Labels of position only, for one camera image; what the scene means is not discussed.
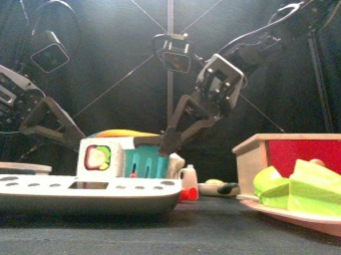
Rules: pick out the white toy sushi roll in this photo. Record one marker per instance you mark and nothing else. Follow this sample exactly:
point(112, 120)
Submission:
point(100, 159)

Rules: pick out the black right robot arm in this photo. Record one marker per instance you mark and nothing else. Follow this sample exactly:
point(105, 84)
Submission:
point(275, 30)

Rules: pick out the white toy mug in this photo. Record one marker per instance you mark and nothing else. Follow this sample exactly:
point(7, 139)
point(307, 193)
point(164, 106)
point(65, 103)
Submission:
point(176, 166)

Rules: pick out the teal slotted toy basket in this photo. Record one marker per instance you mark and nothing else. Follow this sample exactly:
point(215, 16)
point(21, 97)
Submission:
point(146, 162)

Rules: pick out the orange yellow toy banana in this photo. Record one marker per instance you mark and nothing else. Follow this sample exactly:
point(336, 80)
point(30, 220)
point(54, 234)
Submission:
point(125, 133)

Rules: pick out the small white bottle red base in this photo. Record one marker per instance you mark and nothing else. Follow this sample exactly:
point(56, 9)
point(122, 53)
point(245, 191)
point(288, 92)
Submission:
point(191, 179)

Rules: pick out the white black toy piece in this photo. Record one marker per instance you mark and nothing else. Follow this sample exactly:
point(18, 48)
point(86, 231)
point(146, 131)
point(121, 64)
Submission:
point(217, 188)

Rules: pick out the white grey toy board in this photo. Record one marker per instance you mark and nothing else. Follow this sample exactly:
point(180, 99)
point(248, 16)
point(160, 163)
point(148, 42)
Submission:
point(89, 196)

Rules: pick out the wooden box red panel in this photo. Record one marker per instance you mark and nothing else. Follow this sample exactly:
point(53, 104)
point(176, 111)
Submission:
point(302, 152)

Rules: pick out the pink wooden plate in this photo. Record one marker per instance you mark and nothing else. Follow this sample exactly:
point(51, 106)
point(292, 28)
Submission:
point(302, 220)

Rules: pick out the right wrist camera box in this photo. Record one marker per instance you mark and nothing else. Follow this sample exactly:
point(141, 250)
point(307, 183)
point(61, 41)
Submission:
point(176, 58)

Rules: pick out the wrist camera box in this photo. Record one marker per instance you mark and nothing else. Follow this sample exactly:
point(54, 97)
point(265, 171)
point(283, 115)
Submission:
point(176, 58)
point(50, 56)

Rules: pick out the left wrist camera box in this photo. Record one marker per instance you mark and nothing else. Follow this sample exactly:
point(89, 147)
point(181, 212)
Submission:
point(50, 56)

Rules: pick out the vertical metal frame pole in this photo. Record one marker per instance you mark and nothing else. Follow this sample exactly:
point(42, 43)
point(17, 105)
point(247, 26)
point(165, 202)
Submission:
point(171, 16)

